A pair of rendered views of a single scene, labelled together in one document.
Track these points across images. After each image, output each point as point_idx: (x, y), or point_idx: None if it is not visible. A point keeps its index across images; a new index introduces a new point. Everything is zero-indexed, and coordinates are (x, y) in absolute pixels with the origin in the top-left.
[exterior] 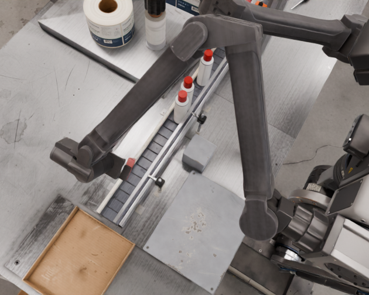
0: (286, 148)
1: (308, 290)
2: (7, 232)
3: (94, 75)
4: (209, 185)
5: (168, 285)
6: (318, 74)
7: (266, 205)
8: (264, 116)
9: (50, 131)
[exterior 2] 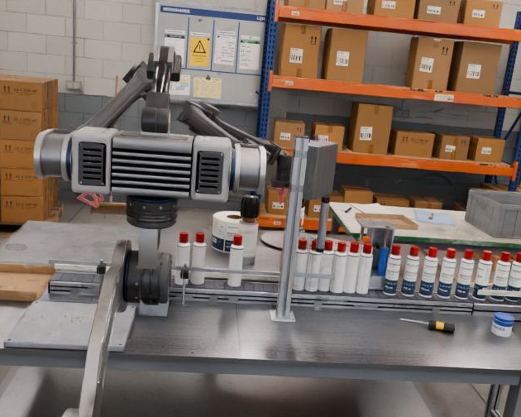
0: (220, 355)
1: None
2: (16, 258)
3: None
4: (126, 316)
5: (2, 324)
6: (348, 356)
7: (69, 128)
8: (117, 98)
9: None
